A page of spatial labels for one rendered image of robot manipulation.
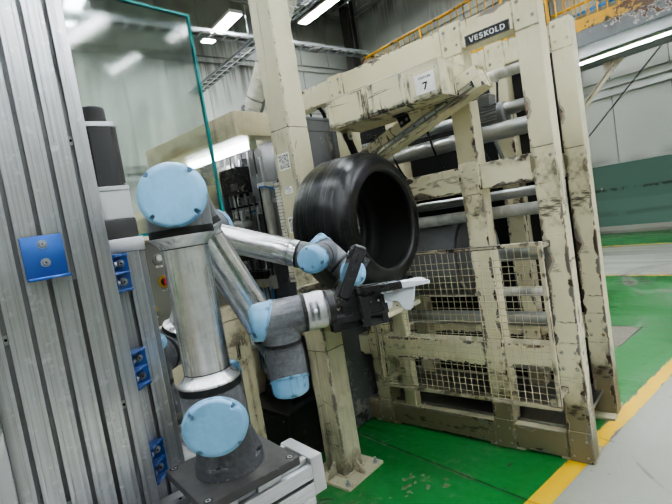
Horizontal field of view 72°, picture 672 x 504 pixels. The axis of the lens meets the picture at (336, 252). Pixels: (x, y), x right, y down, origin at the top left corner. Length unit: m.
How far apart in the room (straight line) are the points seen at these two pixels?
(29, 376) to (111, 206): 0.40
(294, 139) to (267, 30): 0.49
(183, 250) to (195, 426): 0.31
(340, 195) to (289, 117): 0.56
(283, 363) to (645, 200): 10.22
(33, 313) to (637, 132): 10.58
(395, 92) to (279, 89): 0.51
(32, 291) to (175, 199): 0.39
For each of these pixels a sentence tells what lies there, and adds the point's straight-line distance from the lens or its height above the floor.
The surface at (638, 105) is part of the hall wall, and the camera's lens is 10.95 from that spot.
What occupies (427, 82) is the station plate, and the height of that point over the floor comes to 1.70.
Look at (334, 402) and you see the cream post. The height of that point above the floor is 0.38.
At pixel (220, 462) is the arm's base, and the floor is 0.75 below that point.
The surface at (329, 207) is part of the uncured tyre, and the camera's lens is 1.71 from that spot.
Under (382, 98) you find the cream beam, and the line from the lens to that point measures 2.12.
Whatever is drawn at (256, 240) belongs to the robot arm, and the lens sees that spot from 1.27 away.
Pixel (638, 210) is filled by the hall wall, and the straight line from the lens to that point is 10.90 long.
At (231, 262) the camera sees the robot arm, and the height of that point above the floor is 1.16.
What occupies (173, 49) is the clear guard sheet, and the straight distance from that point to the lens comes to 2.29.
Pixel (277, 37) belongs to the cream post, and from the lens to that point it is 2.25.
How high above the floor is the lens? 1.22
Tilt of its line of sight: 4 degrees down
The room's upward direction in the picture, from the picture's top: 9 degrees counter-clockwise
